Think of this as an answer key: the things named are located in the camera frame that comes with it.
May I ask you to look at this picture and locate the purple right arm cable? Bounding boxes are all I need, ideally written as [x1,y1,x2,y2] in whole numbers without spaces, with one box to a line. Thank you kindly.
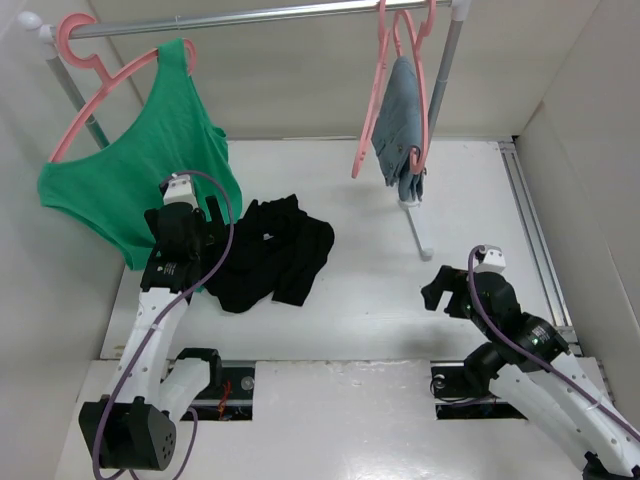
[467,244,640,442]

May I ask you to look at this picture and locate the black t shirt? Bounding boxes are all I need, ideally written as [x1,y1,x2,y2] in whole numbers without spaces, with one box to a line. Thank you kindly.
[204,194,335,314]

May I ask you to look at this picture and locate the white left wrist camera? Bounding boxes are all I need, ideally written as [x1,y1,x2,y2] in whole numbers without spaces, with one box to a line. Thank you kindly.
[162,173,198,209]

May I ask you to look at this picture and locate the blue denim shorts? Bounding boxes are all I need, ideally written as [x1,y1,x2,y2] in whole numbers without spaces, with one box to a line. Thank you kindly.
[372,56,424,202]

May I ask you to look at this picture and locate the grey clothes rack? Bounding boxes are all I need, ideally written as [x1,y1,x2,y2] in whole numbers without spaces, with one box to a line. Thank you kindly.
[16,0,473,262]

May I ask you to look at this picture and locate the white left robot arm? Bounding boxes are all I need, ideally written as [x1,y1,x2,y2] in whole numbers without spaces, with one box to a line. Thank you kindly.
[79,201,223,475]

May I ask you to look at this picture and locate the green tank top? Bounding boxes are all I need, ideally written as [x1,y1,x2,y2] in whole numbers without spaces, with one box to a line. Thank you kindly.
[38,38,243,270]

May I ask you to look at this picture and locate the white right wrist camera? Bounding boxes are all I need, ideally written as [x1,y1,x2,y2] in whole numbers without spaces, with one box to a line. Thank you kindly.
[474,244,506,274]

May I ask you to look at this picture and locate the pink hanger with shorts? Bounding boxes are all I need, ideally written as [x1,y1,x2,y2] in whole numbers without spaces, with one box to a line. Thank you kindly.
[393,9,433,174]

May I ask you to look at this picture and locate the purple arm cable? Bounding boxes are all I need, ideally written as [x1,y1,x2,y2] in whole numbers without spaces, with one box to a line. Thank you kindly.
[467,244,640,442]
[92,170,235,480]

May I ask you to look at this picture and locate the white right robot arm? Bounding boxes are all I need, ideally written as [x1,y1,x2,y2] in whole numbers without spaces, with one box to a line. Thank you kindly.
[421,265,639,479]

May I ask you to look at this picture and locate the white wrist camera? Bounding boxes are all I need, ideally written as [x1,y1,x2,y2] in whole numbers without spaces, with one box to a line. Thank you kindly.
[162,173,198,209]
[474,244,506,274]

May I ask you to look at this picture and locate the pink hanger with tank top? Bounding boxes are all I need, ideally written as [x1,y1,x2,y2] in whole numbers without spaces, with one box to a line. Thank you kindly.
[48,12,198,164]

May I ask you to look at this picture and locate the aluminium rail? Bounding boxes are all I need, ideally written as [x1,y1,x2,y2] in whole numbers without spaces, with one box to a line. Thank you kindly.
[498,141,583,357]

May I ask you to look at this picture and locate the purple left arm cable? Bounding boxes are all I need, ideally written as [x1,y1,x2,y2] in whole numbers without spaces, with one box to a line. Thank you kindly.
[92,170,235,480]

